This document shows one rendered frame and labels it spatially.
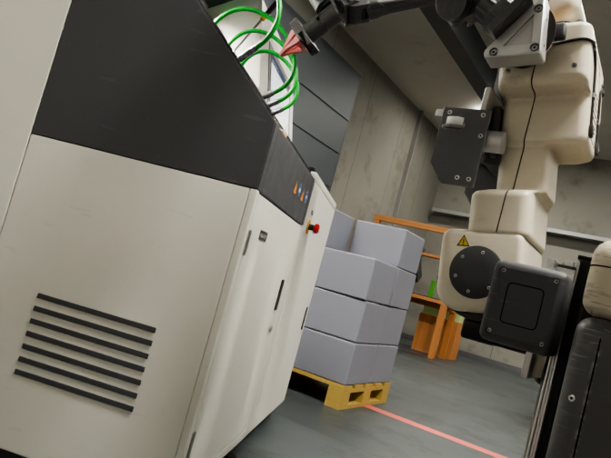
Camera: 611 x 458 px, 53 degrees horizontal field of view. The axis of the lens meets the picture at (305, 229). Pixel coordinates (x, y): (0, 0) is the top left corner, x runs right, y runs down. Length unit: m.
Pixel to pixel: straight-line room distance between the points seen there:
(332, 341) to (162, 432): 1.98
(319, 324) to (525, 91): 2.28
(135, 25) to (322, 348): 2.20
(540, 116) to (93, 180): 1.00
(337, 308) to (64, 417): 2.04
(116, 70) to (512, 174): 0.94
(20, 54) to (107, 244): 0.53
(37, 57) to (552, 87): 1.18
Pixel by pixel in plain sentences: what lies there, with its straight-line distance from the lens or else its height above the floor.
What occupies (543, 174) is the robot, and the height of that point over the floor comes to 0.95.
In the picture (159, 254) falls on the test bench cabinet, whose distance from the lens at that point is 1.43.
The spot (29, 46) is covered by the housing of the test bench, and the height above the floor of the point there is 1.00.
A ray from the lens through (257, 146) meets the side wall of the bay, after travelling 1.40.
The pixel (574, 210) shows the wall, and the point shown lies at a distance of 10.86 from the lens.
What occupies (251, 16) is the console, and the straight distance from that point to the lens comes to 2.31.
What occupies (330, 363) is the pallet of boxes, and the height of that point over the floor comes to 0.21.
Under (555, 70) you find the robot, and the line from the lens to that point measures 1.28.
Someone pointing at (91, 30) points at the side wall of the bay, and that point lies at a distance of 1.64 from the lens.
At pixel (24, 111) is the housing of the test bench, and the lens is 1.65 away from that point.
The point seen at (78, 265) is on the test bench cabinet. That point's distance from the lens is 1.51.
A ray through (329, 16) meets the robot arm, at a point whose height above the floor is 1.34.
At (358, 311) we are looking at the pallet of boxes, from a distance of 3.27.
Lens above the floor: 0.63
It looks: 4 degrees up
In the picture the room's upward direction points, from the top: 15 degrees clockwise
